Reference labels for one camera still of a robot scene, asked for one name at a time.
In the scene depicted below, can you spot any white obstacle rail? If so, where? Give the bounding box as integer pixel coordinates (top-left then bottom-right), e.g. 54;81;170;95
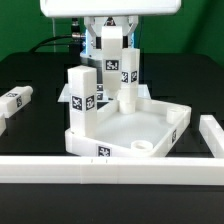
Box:
0;156;224;186
199;115;224;158

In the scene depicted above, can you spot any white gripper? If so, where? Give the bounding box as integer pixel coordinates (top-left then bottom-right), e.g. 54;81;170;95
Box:
40;0;181;50

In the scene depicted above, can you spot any white desk top tray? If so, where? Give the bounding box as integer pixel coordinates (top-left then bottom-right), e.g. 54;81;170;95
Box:
65;98;191;158

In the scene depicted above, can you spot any white thin cable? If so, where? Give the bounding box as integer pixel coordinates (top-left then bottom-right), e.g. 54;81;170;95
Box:
51;17;57;38

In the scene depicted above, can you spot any white front obstacle rail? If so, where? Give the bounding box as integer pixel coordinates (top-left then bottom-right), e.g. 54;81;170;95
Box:
0;156;224;186

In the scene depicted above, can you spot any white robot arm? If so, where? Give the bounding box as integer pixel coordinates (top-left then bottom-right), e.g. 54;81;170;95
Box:
40;0;181;71

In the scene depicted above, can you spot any white marker base plate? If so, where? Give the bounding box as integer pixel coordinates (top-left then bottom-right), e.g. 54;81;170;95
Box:
58;84;151;102

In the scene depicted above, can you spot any white right obstacle rail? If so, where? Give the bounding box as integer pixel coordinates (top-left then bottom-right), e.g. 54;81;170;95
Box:
199;115;224;158

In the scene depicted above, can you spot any black cable with connector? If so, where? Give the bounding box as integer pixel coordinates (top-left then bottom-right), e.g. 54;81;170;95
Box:
27;17;88;54

